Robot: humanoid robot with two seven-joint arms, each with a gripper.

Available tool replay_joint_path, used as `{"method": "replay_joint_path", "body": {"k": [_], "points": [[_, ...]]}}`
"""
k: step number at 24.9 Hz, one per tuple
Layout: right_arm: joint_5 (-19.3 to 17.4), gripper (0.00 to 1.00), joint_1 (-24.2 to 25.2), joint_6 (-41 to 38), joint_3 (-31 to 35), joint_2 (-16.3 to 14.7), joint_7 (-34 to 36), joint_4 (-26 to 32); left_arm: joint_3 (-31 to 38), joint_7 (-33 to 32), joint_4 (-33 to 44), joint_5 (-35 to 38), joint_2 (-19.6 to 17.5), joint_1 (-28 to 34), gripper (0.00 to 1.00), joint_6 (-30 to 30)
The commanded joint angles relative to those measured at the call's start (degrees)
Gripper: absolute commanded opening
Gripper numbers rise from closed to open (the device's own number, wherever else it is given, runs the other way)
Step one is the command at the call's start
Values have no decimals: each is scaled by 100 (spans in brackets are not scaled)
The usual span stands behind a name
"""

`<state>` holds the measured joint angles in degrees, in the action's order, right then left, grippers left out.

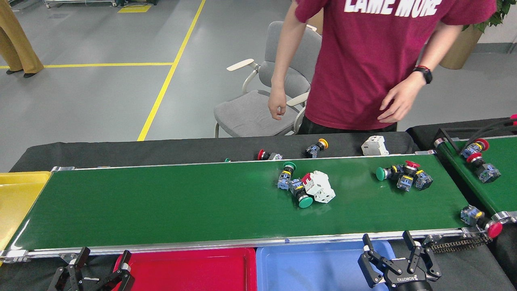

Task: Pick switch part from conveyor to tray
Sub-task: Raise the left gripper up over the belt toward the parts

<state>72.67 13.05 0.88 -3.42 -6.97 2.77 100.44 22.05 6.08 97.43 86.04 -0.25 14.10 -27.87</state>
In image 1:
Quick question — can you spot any red plastic tray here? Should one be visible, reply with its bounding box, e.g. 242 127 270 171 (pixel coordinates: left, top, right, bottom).
113 247 258 291

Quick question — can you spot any person's left hand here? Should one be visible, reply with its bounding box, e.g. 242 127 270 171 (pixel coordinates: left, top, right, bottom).
377 74 426 124

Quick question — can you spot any long green conveyor belt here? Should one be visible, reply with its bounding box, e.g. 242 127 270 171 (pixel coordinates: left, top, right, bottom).
0 150 491 263

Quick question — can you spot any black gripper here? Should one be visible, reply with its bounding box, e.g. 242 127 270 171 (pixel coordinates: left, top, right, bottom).
358 231 441 291

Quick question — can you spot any person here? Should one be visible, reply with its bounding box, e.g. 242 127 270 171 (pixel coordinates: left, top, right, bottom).
279 0 497 135
0 0 44 78

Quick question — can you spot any yellow plastic tray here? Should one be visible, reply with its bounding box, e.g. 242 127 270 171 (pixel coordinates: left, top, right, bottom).
0 171 52 265

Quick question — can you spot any white circuit breaker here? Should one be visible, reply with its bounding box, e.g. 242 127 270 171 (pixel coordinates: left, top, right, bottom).
361 135 389 157
301 170 336 204

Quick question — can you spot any black cable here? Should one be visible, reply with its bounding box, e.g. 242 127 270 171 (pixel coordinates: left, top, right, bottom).
460 119 517 155
464 126 517 152

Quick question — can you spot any black metal bracket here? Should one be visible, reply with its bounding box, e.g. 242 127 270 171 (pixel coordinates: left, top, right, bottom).
437 128 463 155

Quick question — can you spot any black drive chain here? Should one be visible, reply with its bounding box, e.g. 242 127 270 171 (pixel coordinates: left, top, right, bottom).
422 234 492 254

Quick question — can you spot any person's right hand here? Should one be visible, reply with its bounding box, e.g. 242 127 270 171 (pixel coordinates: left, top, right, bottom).
268 83 288 121

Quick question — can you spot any short green conveyor belt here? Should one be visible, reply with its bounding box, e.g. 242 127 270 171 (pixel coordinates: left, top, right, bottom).
433 135 517 226

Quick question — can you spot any potted green plant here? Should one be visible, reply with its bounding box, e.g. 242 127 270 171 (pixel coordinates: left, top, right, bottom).
439 0 517 70

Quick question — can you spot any yellow push button switch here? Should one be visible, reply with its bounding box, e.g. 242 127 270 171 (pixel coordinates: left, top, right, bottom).
305 138 329 158

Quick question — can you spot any blue plastic tray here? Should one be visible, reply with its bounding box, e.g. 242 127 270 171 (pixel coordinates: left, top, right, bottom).
256 240 398 291

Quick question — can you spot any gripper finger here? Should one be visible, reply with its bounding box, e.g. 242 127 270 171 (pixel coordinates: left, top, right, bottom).
48 247 90 291
92 250 136 291

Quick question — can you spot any green push button switch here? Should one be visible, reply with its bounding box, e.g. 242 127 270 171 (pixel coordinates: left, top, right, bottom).
288 179 314 209
277 161 297 191
375 165 401 181

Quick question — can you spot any grey office chair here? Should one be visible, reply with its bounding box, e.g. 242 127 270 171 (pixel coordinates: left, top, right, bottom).
214 21 323 138

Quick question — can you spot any brown cardboard box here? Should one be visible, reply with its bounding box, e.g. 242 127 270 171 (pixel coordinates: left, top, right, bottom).
305 7 324 35

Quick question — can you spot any black wrist watch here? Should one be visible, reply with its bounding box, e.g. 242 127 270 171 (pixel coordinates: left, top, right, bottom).
412 65 433 85

